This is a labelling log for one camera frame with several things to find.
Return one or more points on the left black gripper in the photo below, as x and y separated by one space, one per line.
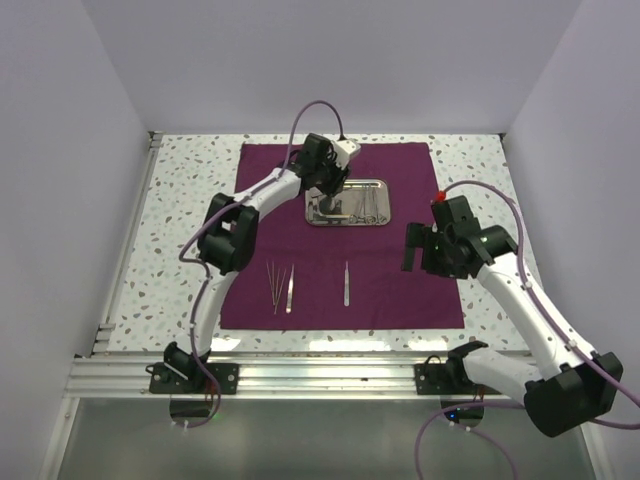
339 176

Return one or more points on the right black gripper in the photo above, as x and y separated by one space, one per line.
418 236

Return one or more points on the steel forceps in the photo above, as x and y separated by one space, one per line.
360 216

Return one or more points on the steel scissors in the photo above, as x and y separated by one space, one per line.
374 204

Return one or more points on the purple surgical cloth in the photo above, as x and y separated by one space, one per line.
305 277

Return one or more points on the thin steel tweezers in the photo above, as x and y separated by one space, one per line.
279 287
272 280

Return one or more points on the wide steel tweezers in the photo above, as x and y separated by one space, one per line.
290 290

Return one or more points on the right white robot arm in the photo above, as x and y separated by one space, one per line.
568 384

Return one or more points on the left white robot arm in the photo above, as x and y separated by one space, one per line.
225 244

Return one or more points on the steel instrument tray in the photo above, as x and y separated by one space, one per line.
345 205

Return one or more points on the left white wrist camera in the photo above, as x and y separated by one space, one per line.
346 150

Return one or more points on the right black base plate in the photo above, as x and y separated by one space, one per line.
438 377

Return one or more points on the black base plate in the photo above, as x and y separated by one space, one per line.
438 377
166 381

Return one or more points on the aluminium mounting rail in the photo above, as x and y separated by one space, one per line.
324 375

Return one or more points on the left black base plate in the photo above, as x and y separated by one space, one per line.
166 381

